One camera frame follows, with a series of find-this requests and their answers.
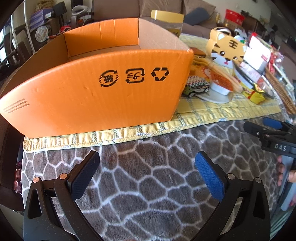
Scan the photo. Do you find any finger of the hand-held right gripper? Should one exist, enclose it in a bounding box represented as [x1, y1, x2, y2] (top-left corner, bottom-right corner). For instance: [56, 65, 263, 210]
[243, 121, 290, 143]
[262, 116, 296, 134]

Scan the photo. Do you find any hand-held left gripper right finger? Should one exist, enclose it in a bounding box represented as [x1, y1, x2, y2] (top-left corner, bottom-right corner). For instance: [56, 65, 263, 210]
[192, 151, 271, 241]

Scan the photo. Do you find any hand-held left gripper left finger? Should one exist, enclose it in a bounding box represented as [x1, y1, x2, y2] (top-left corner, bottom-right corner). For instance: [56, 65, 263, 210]
[23, 150, 102, 241]

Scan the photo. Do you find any white floral plate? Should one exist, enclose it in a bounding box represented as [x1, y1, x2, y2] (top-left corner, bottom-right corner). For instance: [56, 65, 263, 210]
[203, 89, 234, 104]

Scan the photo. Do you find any orange cardboard box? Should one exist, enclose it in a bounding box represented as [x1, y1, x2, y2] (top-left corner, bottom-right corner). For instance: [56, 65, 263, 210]
[0, 17, 194, 136]

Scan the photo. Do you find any yellow tiger figure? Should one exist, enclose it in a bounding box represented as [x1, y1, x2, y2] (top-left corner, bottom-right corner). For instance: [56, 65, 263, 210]
[207, 27, 248, 70]

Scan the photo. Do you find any person's right hand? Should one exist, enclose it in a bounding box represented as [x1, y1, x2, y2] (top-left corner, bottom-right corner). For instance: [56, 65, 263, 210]
[277, 155, 296, 184]

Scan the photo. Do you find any wicker basket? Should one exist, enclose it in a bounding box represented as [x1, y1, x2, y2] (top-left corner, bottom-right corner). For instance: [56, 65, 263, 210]
[265, 68, 296, 114]

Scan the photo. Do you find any yellow-green snack packet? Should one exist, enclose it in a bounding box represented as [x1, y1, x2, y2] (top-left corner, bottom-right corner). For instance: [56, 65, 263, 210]
[242, 82, 266, 103]

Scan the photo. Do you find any yellow plaid cloth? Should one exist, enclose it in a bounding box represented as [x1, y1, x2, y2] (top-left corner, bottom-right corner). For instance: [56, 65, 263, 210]
[23, 32, 281, 152]

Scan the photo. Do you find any yellow snack packet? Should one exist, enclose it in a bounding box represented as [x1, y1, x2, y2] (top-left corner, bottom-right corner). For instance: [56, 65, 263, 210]
[238, 61, 275, 100]

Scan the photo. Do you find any white box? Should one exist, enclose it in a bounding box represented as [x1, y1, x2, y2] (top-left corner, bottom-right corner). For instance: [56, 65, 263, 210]
[243, 35, 272, 72]

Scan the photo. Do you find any checkered toy car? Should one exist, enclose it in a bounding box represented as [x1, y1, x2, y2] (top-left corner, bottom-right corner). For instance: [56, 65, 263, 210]
[181, 75, 211, 98]

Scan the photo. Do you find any orange snack packet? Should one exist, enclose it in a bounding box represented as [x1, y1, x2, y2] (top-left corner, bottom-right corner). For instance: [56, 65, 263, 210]
[190, 56, 212, 81]

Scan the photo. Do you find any small brown case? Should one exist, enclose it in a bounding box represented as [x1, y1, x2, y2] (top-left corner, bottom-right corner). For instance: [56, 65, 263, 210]
[190, 47, 206, 58]

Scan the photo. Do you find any red box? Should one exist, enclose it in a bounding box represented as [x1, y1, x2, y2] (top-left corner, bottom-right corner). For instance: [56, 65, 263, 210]
[223, 9, 245, 26]

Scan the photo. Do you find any grey-blue cushion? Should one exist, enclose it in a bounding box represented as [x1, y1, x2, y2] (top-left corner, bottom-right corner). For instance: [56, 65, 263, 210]
[185, 7, 216, 24]

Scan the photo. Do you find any clear jar with yellow lid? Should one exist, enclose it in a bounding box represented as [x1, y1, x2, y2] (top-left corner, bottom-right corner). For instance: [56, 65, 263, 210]
[150, 10, 184, 37]

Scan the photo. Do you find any round metal tin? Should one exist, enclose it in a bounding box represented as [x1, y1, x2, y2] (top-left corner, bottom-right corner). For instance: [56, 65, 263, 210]
[35, 25, 52, 42]

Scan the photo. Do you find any white coat rack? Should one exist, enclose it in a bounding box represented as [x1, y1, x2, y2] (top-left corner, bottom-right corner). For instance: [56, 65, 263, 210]
[9, 11, 33, 47]

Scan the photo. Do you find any brown sofa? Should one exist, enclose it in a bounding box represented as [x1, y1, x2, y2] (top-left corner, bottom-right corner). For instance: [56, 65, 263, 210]
[92, 0, 232, 39]

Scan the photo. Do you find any purple boxes stack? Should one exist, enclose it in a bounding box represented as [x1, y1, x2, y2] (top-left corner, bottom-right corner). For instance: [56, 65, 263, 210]
[30, 8, 56, 29]

